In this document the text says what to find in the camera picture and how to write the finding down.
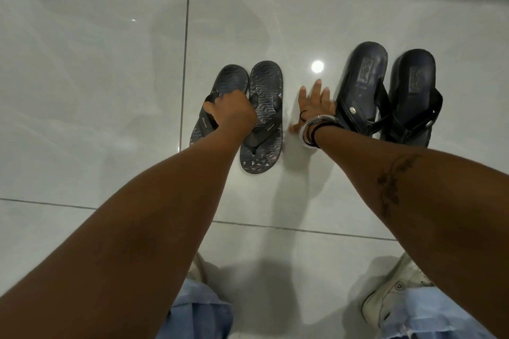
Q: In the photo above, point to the person's right hand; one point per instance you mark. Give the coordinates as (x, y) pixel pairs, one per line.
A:
(316, 106)

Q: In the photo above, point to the person's left hand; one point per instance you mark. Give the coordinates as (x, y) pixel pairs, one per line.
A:
(232, 110)

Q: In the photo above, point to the person's left forearm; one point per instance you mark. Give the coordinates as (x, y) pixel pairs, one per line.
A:
(119, 251)

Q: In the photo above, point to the light blue jeans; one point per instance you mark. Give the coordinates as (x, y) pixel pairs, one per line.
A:
(199, 313)

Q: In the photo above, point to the black wristband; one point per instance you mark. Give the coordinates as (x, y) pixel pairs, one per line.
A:
(316, 130)

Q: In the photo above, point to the person's right middle finger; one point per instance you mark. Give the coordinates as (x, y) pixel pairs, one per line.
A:
(317, 91)

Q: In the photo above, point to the person's right thumb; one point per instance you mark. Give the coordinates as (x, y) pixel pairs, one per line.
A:
(296, 128)

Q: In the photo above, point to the grey patterned flip-flop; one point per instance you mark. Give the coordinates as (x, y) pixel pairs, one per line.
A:
(267, 80)
(231, 76)

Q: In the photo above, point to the white bangle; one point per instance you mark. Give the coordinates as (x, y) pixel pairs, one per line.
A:
(304, 137)

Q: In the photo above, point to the person's right forearm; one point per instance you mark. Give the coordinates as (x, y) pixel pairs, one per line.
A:
(437, 211)

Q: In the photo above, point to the person's left fingers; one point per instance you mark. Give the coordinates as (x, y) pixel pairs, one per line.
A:
(209, 107)

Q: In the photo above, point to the white sneaker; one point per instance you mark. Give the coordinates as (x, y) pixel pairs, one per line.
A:
(197, 267)
(391, 291)

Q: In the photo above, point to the silver bangle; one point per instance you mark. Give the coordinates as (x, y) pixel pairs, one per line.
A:
(323, 117)

